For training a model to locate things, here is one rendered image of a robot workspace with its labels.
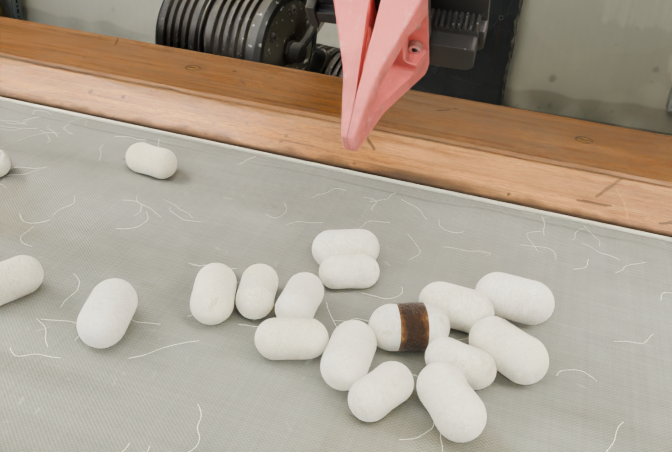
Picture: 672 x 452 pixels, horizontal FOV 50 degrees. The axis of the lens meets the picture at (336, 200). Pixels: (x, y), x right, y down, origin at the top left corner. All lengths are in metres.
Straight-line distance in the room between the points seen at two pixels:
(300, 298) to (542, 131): 0.26
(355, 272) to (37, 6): 2.72
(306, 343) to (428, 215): 0.16
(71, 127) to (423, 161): 0.25
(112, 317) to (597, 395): 0.21
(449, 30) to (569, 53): 2.02
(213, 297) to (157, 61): 0.31
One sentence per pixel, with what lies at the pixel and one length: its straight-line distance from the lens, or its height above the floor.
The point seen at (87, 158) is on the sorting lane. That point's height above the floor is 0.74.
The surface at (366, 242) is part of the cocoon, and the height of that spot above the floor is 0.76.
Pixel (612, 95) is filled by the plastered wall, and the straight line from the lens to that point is 2.46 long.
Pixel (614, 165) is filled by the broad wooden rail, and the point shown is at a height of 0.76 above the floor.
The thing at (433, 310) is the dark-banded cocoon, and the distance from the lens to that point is 0.33.
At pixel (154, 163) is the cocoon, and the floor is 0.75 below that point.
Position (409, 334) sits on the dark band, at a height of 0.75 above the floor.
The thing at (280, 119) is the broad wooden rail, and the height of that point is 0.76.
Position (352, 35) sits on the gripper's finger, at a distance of 0.36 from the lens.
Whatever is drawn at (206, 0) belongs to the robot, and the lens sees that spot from 0.75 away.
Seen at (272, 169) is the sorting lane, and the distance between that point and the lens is 0.49.
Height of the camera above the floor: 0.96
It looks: 29 degrees down
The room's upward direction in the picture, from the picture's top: 5 degrees clockwise
